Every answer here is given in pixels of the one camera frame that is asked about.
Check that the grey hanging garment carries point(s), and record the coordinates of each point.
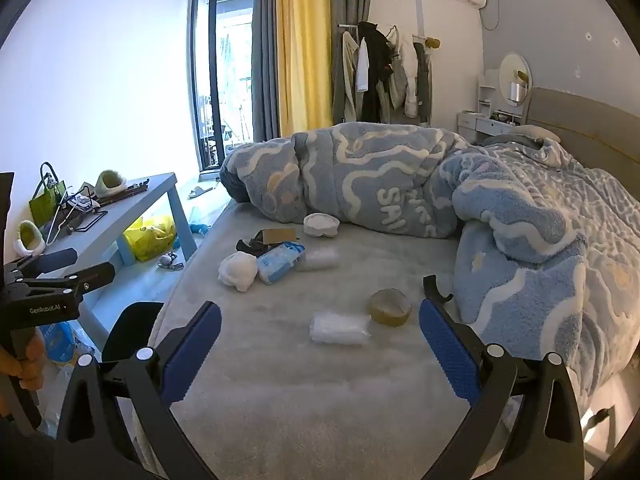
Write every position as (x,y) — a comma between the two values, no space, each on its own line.
(424,80)

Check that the green tote bag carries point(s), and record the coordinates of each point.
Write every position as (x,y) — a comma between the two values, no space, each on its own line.
(45,205)

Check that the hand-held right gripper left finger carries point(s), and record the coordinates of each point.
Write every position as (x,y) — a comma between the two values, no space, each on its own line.
(192,350)

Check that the blue cloth toy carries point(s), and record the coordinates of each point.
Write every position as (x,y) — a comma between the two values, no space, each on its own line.
(197,227)

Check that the dark printed small box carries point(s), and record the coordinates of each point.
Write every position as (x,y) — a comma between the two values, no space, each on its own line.
(250,246)

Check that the white hanging jacket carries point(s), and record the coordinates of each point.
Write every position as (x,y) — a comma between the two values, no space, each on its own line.
(407,60)

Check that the white stool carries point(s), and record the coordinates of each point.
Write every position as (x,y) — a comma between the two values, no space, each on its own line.
(597,422)

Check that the dark folded tripod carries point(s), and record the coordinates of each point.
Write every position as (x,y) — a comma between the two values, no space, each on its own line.
(125,191)

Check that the white bowl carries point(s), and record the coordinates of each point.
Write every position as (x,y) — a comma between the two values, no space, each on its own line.
(321,225)

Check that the white cylindrical lamp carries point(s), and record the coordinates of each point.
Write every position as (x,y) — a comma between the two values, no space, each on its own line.
(517,91)

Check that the grey headboard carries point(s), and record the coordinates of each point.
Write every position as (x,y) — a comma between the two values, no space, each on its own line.
(585,120)

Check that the blue side table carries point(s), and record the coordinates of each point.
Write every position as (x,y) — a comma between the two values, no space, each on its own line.
(125,210)

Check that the blue patterned fleece blanket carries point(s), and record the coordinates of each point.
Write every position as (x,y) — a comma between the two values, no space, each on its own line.
(375,170)

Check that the yellow plastic bag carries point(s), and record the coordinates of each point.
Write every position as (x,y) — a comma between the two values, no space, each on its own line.
(150,237)

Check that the green fuzzy slipper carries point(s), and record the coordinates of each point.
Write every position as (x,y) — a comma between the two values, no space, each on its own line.
(110,185)
(30,240)

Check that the white cloth bundle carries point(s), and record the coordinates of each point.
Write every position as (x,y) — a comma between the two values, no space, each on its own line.
(237,270)

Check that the black framed glass door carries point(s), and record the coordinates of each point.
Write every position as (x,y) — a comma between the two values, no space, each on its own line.
(216,60)

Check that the blue plastic bag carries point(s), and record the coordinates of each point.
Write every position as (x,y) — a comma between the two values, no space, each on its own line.
(60,342)

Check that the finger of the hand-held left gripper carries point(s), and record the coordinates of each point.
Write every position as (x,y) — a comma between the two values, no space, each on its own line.
(90,277)
(55,257)

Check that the pale pillow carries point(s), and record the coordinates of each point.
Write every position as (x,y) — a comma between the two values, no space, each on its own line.
(537,134)

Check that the white clothes rack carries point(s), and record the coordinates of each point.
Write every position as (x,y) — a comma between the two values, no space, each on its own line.
(347,25)

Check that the dark grey pillow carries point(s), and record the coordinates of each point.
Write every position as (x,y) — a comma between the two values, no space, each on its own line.
(232,187)

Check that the brown tape roll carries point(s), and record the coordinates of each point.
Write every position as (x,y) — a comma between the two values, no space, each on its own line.
(392,319)

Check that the brown cardboard piece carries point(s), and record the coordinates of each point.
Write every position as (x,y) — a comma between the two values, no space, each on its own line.
(279,236)

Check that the black curved plastic piece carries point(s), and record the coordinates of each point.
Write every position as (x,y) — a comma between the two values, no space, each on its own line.
(429,287)

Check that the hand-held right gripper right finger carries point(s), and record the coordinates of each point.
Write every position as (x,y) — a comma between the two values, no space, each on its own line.
(445,355)

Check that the beige hanging coat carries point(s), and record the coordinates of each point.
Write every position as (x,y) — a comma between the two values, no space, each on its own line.
(342,75)

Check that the blue tissue packet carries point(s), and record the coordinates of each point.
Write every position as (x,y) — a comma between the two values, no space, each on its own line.
(280,262)

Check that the white dressing table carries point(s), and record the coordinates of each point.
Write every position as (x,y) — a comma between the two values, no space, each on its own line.
(480,122)

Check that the person's left hand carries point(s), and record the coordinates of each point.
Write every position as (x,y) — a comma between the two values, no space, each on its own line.
(35,360)

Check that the white desk organiser shelf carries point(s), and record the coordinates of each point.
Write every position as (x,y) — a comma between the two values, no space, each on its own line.
(487,95)

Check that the yellow curtain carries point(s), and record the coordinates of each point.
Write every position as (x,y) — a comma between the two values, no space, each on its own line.
(302,50)

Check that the white hanging shirt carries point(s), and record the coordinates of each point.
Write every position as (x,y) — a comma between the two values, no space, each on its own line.
(361,65)

